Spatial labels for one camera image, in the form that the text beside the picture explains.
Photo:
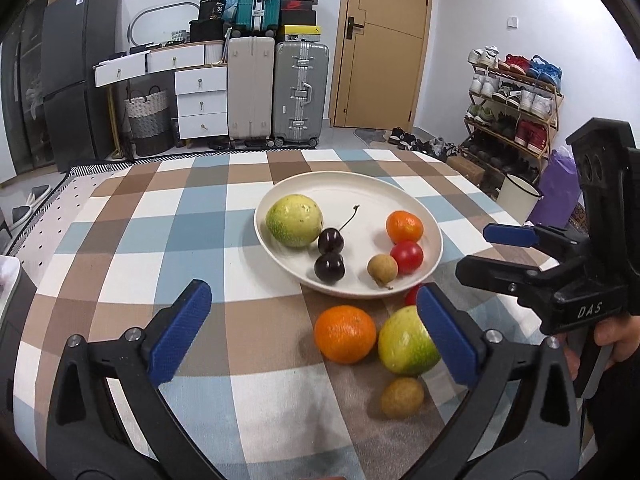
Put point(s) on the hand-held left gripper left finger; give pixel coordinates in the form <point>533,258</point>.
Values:
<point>182,330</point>

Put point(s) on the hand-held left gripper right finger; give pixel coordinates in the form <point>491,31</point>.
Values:
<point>447,332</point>

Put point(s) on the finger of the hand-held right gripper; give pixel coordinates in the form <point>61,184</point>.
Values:
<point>490,272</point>
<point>507,235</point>

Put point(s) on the red cherry tomato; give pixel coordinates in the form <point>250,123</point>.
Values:
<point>406,256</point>
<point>412,295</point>

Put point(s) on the brown kiwi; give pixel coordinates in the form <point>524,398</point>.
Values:
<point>402,397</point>

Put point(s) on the brown longan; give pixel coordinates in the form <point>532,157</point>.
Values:
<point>382,269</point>

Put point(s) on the small orange mandarin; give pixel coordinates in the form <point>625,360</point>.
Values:
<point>405,226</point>

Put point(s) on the large orange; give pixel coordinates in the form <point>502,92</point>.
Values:
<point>345,334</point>

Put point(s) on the dark stemless cherry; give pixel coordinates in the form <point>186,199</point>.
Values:
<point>329,267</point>

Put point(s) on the dark cherry with stem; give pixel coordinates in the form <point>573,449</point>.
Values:
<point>331,241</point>

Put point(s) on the yellow spotted passion fruit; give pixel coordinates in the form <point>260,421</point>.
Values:
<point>294,220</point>

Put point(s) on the cream round plate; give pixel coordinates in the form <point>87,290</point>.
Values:
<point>350,185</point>

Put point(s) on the person's right forearm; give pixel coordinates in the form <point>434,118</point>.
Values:
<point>617,415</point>

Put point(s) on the person's right hand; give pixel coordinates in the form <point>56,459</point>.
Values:
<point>620,340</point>

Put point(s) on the white enamel bucket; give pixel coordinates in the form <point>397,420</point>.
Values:
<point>515,200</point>

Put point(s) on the purple bag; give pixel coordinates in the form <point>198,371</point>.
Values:
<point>555,190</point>

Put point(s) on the brown cardboard box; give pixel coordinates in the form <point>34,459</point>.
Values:
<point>465,170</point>

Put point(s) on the wooden shoe rack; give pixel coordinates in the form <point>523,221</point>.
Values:
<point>550,132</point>

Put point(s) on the row of loose shoes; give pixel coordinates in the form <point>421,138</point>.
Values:
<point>422,142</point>

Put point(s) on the shelved assorted shoes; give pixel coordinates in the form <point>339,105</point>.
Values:
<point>530,102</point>

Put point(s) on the grey door mat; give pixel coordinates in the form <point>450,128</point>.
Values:
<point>375,135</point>

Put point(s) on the black striped white rug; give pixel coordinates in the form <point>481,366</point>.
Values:
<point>65,210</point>

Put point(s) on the grey slipper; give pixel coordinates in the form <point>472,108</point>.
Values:
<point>37,194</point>
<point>20,214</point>

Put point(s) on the woven laundry basket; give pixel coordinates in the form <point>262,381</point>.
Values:
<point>147,120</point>

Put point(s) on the wooden door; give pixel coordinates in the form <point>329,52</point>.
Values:
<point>385,60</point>

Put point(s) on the white drawer desk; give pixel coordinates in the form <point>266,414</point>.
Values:
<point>200,105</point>

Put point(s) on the silver suitcase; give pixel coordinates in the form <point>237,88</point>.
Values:
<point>285,110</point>

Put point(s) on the beige suitcase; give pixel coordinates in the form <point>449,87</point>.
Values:
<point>250,90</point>

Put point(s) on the dark glass-door cabinet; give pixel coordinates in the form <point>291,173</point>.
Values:
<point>20,110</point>

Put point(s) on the yellow and black box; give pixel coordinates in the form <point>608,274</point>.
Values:
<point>299,33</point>

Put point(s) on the dark grey refrigerator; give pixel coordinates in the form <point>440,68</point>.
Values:
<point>75,60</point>

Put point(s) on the black storage box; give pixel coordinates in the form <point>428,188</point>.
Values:
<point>210,31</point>

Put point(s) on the red and black shoe box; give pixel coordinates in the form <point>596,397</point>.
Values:
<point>298,5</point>

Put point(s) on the black tub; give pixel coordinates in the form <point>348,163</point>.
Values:
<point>212,8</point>

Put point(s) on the blue plastic bag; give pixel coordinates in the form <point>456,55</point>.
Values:
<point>229,2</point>

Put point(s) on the curved metal frame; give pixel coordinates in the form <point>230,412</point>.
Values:
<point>165,6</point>

